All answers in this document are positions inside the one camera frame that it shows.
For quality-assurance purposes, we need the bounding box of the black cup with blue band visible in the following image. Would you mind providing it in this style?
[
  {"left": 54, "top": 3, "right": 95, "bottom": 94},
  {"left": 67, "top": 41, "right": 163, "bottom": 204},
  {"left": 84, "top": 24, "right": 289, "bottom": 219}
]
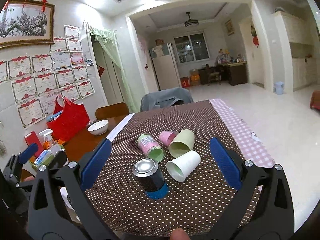
[{"left": 132, "top": 158, "right": 169, "bottom": 199}]

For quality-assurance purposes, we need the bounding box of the white paper cup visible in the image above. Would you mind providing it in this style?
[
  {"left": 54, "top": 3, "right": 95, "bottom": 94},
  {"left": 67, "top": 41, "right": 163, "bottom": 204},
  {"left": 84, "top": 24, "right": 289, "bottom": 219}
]
[{"left": 166, "top": 151, "right": 201, "bottom": 183}]

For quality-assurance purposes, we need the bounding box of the light green cup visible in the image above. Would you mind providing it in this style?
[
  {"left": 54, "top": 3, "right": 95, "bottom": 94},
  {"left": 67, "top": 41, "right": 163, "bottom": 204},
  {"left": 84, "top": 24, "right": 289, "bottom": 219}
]
[{"left": 169, "top": 129, "right": 195, "bottom": 158}]

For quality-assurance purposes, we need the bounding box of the pink speckled cup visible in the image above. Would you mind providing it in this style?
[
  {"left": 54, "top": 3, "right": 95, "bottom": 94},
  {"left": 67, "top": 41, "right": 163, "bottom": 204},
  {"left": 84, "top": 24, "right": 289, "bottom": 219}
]
[{"left": 159, "top": 131, "right": 177, "bottom": 147}]

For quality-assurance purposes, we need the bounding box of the person's hand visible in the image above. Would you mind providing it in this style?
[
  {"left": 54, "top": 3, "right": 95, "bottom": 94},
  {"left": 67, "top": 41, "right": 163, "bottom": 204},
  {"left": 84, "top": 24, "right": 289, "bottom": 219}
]
[{"left": 169, "top": 228, "right": 190, "bottom": 240}]

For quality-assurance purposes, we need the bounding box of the green tissue box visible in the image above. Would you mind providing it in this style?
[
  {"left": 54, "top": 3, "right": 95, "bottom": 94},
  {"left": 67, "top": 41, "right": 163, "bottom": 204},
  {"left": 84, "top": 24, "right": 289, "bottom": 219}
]
[{"left": 28, "top": 150, "right": 57, "bottom": 171}]

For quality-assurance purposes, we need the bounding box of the red box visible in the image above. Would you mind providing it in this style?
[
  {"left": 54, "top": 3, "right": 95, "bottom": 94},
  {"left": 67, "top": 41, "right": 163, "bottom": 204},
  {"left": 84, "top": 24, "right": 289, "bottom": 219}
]
[{"left": 24, "top": 131, "right": 44, "bottom": 158}]

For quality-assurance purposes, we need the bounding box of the clear spray bottle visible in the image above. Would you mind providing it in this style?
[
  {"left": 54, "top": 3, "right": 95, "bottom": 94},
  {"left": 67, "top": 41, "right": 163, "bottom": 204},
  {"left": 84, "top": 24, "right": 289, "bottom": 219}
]
[{"left": 39, "top": 129, "right": 61, "bottom": 156}]

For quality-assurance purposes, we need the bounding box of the pink checkered tablecloth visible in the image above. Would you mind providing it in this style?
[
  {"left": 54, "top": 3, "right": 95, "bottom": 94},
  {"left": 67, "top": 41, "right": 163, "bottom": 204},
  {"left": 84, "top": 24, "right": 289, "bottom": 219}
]
[{"left": 210, "top": 99, "right": 275, "bottom": 168}]

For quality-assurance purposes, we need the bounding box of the brown polka dot tablecloth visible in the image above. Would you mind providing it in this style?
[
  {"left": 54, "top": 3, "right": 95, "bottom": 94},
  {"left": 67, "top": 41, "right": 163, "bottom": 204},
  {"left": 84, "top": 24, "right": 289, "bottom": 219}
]
[{"left": 86, "top": 100, "right": 240, "bottom": 237}]

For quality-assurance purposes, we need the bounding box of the white ceramic bowl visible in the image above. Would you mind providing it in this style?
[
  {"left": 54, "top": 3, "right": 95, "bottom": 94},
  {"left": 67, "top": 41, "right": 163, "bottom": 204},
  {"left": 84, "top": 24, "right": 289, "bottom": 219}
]
[{"left": 87, "top": 120, "right": 108, "bottom": 135}]

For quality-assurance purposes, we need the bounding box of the red tote bag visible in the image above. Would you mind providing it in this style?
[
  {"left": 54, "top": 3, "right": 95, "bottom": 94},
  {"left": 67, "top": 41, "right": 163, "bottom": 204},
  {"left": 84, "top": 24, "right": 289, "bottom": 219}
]
[{"left": 47, "top": 95, "right": 89, "bottom": 142}]

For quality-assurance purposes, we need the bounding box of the wooden chair back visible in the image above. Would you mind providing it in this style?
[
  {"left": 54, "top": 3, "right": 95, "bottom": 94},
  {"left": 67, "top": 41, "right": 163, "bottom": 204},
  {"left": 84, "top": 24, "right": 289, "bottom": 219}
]
[{"left": 95, "top": 102, "right": 130, "bottom": 120}]

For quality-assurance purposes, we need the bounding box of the light blue stool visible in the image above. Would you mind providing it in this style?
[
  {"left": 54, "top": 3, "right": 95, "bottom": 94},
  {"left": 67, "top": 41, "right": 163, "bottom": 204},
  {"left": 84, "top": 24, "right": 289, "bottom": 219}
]
[{"left": 274, "top": 81, "right": 284, "bottom": 95}]

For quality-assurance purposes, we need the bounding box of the grey covered chair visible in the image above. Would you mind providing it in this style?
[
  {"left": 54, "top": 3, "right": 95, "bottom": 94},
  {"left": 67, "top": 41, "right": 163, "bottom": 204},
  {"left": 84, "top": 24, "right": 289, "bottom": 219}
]
[{"left": 140, "top": 87, "right": 194, "bottom": 112}]

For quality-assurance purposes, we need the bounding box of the dark wooden desk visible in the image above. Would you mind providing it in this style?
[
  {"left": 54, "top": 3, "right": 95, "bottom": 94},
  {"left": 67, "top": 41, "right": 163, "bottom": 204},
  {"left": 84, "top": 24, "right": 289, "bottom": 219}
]
[{"left": 199, "top": 61, "right": 248, "bottom": 86}]

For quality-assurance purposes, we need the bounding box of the small wooden chair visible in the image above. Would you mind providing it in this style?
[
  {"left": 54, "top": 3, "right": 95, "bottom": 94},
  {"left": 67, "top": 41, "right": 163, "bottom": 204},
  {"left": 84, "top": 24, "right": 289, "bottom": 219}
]
[{"left": 205, "top": 64, "right": 221, "bottom": 85}]

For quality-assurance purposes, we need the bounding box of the white refrigerator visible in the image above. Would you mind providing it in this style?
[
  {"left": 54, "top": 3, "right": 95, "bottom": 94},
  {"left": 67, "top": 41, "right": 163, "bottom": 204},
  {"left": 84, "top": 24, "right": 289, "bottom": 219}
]
[{"left": 149, "top": 43, "right": 181, "bottom": 90}]

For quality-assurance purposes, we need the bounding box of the green door curtain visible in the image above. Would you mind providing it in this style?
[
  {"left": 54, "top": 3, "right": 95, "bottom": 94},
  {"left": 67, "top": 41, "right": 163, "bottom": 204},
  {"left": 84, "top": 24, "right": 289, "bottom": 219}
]
[{"left": 88, "top": 25, "right": 138, "bottom": 113}]

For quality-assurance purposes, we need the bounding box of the framed blossom painting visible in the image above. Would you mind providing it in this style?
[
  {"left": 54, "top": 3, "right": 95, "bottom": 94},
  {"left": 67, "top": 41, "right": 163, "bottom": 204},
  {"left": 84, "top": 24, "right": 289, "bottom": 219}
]
[{"left": 1, "top": 0, "right": 55, "bottom": 49}]

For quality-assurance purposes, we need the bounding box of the window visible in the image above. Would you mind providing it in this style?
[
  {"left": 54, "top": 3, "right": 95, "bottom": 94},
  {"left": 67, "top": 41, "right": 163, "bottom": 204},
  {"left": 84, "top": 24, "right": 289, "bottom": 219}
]
[{"left": 174, "top": 33, "right": 209, "bottom": 63}]

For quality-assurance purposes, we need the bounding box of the ceiling lamp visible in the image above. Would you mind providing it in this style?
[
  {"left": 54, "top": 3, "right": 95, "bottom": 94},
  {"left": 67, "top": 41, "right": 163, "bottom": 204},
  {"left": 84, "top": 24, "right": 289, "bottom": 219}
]
[{"left": 184, "top": 11, "right": 199, "bottom": 28}]

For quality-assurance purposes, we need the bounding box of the award certificate on wall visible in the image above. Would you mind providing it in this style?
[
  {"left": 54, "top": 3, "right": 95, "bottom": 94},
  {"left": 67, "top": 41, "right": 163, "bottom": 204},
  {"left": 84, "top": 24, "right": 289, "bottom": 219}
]
[
  {"left": 76, "top": 79, "right": 95, "bottom": 99},
  {"left": 35, "top": 72, "right": 58, "bottom": 94},
  {"left": 11, "top": 75, "right": 39, "bottom": 103},
  {"left": 17, "top": 99, "right": 46, "bottom": 129}
]

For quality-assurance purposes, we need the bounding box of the wall picture gold frame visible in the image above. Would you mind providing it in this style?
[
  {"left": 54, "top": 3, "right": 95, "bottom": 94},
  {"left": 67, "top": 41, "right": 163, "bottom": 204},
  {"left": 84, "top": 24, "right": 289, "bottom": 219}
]
[{"left": 225, "top": 19, "right": 235, "bottom": 36}]

